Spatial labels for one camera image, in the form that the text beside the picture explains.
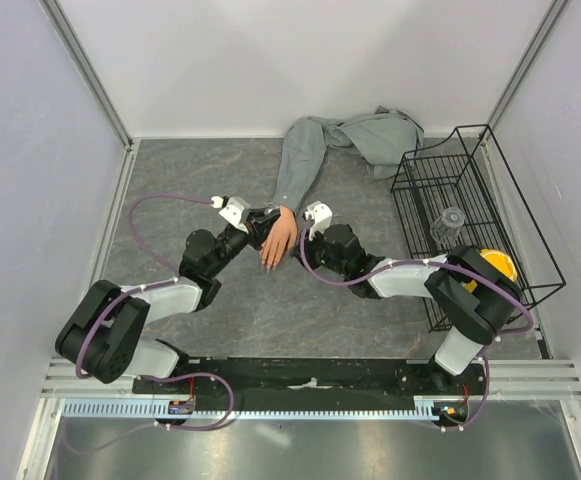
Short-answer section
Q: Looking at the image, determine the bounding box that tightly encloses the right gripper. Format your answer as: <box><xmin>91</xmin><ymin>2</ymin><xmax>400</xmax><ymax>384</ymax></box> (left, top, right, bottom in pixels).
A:
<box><xmin>290</xmin><ymin>222</ymin><xmax>348</xmax><ymax>277</ymax></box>

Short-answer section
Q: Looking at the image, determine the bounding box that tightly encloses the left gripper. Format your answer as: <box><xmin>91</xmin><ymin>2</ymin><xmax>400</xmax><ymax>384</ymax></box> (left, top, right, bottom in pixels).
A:
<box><xmin>208</xmin><ymin>207</ymin><xmax>280</xmax><ymax>276</ymax></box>

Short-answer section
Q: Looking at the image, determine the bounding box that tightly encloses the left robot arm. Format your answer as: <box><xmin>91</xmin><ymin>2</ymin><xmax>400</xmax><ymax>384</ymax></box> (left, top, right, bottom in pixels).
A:
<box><xmin>55</xmin><ymin>197</ymin><xmax>280</xmax><ymax>393</ymax></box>

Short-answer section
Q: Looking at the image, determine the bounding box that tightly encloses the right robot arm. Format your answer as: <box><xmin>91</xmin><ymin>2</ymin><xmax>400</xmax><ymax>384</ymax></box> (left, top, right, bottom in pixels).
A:
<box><xmin>292</xmin><ymin>224</ymin><xmax>523</xmax><ymax>394</ymax></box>

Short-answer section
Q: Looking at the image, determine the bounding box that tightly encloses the mannequin hand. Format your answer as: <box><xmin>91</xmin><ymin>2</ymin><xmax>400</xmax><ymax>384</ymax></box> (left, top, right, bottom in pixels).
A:
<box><xmin>260</xmin><ymin>206</ymin><xmax>298</xmax><ymax>270</ymax></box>

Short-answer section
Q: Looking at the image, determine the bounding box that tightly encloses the clear plastic jar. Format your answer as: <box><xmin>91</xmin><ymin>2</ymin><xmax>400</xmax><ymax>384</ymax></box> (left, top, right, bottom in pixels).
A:
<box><xmin>430</xmin><ymin>206</ymin><xmax>466</xmax><ymax>245</ymax></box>

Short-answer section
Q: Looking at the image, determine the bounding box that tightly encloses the grey shirt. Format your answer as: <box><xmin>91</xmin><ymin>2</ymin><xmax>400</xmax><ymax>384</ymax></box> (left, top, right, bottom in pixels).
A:
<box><xmin>273</xmin><ymin>106</ymin><xmax>424</xmax><ymax>212</ymax></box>

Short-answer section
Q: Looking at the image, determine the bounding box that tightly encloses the yellow lidded container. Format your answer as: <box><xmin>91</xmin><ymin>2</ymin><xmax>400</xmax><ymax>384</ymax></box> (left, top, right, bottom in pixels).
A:
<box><xmin>472</xmin><ymin>247</ymin><xmax>519</xmax><ymax>292</ymax></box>

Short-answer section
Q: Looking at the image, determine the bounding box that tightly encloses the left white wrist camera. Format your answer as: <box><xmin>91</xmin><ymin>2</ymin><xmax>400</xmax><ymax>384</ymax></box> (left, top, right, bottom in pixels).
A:
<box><xmin>211</xmin><ymin>196</ymin><xmax>251</xmax><ymax>232</ymax></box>

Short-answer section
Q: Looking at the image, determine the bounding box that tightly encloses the black wire rack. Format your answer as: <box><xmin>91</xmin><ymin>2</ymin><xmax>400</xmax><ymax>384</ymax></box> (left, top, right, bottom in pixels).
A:
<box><xmin>390</xmin><ymin>124</ymin><xmax>566</xmax><ymax>309</ymax></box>

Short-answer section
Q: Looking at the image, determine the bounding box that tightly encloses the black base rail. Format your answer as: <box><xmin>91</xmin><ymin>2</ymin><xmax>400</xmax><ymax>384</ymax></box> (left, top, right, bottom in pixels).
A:
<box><xmin>132</xmin><ymin>355</ymin><xmax>486</xmax><ymax>414</ymax></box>

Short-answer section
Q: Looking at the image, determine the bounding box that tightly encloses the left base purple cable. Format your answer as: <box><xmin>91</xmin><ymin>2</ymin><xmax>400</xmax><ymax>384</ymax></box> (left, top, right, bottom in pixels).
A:
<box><xmin>62</xmin><ymin>370</ymin><xmax>236</xmax><ymax>455</ymax></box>

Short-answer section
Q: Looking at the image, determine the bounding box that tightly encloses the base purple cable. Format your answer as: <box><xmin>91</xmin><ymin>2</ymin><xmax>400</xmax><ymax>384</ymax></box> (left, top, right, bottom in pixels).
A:
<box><xmin>434</xmin><ymin>349</ymin><xmax>491</xmax><ymax>433</ymax></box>
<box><xmin>62</xmin><ymin>370</ymin><xmax>236</xmax><ymax>455</ymax></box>

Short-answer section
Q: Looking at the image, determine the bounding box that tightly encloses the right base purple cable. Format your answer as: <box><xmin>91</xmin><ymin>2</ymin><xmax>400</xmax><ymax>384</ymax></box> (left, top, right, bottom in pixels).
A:
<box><xmin>434</xmin><ymin>349</ymin><xmax>491</xmax><ymax>433</ymax></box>

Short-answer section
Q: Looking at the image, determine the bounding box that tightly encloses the grey slotted cable duct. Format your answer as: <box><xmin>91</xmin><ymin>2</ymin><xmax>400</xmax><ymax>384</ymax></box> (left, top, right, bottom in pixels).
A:
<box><xmin>62</xmin><ymin>398</ymin><xmax>439</xmax><ymax>421</ymax></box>

